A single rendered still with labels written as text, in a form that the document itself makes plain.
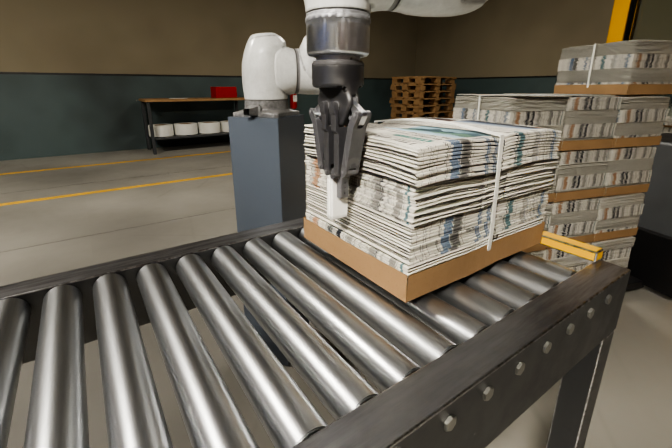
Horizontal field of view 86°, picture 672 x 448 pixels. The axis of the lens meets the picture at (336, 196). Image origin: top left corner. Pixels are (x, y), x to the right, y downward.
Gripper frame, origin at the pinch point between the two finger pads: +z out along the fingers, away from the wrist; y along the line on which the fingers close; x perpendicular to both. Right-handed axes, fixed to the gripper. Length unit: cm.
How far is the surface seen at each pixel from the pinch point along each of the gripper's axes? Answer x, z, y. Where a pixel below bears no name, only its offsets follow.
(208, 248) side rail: 14.8, 13.4, 22.4
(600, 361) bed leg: -38, 30, -27
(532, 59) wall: -760, -84, 380
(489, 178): -19.2, -3.0, -13.7
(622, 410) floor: -111, 92, -18
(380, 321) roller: 1.4, 15.0, -12.5
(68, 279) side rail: 37.1, 13.6, 23.4
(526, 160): -28.6, -5.0, -14.1
